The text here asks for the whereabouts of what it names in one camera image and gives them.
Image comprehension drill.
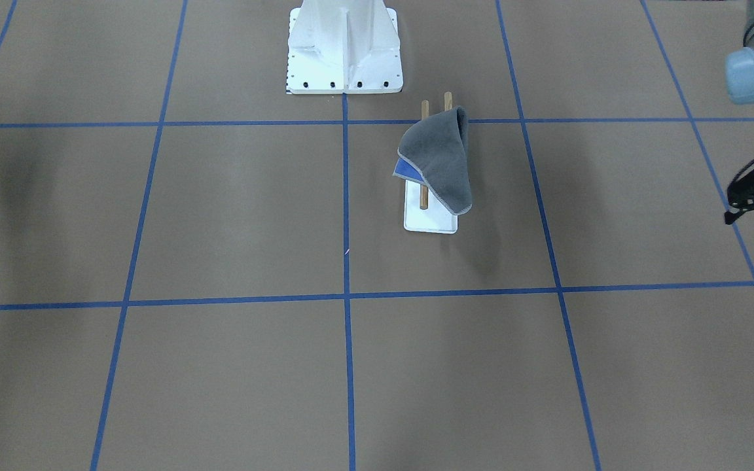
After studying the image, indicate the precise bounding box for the grey blue towel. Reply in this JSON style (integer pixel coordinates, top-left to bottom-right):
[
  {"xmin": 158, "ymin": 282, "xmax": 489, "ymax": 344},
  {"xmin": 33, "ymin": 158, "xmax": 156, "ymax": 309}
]
[{"xmin": 393, "ymin": 105, "xmax": 473, "ymax": 217}]

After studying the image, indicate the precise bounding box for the white wooden towel rack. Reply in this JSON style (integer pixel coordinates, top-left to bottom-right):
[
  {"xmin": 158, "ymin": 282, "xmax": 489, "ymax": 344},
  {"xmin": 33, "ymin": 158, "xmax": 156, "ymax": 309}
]
[{"xmin": 403, "ymin": 92, "xmax": 458, "ymax": 234}]

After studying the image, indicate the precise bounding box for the white pedestal column base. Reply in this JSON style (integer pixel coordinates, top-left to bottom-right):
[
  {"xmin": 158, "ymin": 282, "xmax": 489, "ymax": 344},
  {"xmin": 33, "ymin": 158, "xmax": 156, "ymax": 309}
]
[{"xmin": 285, "ymin": 1, "xmax": 404, "ymax": 95}]

